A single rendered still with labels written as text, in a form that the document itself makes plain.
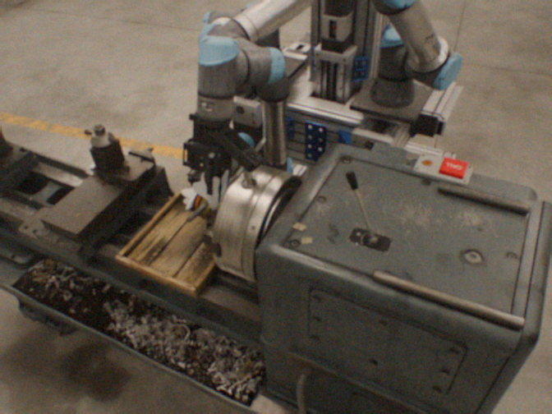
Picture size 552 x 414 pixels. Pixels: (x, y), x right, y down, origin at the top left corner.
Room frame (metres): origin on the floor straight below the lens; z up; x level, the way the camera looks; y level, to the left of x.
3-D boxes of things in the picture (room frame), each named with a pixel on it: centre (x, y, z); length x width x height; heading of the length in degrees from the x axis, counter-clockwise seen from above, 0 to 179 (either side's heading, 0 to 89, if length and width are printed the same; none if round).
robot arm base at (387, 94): (1.43, -0.41, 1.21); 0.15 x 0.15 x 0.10
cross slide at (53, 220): (1.26, 0.59, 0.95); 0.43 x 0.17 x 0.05; 151
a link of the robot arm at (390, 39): (1.42, -0.42, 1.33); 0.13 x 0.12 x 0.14; 37
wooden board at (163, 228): (1.07, 0.29, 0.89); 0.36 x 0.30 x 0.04; 151
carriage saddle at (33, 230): (1.27, 0.64, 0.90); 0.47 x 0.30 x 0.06; 151
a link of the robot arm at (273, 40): (1.68, 0.02, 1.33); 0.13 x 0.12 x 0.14; 94
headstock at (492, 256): (0.76, -0.31, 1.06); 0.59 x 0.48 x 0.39; 61
